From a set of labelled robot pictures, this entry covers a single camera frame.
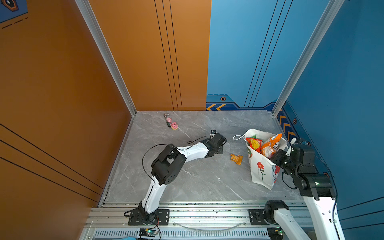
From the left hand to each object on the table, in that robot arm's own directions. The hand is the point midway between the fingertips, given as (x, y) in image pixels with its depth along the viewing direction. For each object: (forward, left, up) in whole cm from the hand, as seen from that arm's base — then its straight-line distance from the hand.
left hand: (219, 146), depth 96 cm
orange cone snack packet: (-7, -11, -2) cm, 13 cm away
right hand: (-16, -21, +22) cm, 34 cm away
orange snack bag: (-16, -18, +24) cm, 34 cm away
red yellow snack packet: (-8, -16, +17) cm, 24 cm away
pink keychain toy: (+18, +32, 0) cm, 37 cm away
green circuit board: (-45, +36, -4) cm, 58 cm away
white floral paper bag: (-23, -17, +15) cm, 33 cm away
